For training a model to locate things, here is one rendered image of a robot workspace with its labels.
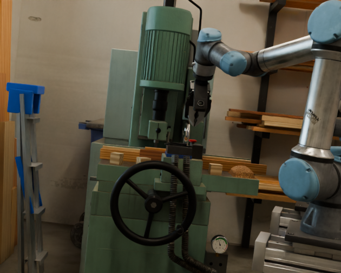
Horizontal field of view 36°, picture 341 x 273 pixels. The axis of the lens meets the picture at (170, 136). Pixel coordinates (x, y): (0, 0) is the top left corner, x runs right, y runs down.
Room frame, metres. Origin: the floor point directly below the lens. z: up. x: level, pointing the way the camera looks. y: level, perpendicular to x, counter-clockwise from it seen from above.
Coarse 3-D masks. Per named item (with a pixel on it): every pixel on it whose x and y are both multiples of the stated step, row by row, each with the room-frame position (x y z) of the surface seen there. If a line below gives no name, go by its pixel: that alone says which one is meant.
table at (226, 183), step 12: (108, 168) 1.87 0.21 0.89; (120, 168) 1.88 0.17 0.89; (108, 180) 1.87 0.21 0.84; (132, 180) 1.88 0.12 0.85; (144, 180) 1.88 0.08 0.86; (156, 180) 1.82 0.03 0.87; (204, 180) 1.90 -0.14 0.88; (216, 180) 1.90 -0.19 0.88; (228, 180) 1.90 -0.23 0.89; (240, 180) 1.91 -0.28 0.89; (252, 180) 1.91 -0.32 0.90; (204, 192) 1.80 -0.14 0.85; (228, 192) 1.90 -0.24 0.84; (240, 192) 1.91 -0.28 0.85; (252, 192) 1.91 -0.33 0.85
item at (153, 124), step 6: (150, 120) 2.05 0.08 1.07; (156, 120) 2.11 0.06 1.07; (150, 126) 2.00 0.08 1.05; (156, 126) 2.00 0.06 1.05; (162, 126) 2.00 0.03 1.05; (150, 132) 2.00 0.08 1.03; (162, 132) 2.00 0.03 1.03; (150, 138) 2.00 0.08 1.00; (156, 138) 2.00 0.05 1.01; (162, 138) 2.00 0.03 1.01
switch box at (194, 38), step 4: (192, 32) 2.33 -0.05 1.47; (196, 32) 2.33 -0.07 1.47; (192, 36) 2.33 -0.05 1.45; (196, 36) 2.33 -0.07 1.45; (192, 40) 2.33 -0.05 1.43; (196, 40) 2.33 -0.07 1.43; (196, 44) 2.33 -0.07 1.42; (192, 48) 2.33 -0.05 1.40; (192, 52) 2.33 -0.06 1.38; (192, 56) 2.33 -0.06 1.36; (192, 60) 2.33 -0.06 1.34; (188, 64) 2.33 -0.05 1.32
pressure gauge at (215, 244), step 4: (216, 236) 1.85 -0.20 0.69; (220, 236) 1.84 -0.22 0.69; (212, 240) 1.84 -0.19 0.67; (216, 240) 1.84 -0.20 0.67; (220, 240) 1.84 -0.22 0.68; (224, 240) 1.84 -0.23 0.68; (212, 244) 1.84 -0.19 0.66; (216, 244) 1.84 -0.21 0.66; (224, 244) 1.84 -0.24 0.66; (228, 244) 1.84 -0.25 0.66; (212, 248) 1.83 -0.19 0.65; (216, 248) 1.84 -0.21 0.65; (220, 248) 1.84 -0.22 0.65; (224, 248) 1.84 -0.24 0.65; (216, 252) 1.84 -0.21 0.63; (220, 252) 1.84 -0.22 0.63
